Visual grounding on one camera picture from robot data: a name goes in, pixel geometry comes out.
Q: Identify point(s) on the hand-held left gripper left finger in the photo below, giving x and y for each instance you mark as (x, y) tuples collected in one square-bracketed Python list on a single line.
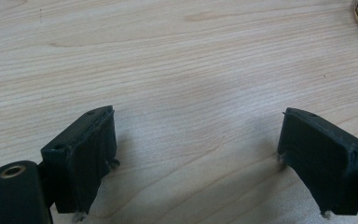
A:
[(80, 158)]

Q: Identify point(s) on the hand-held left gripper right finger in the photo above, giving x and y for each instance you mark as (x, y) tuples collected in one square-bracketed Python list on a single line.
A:
[(323, 155)]

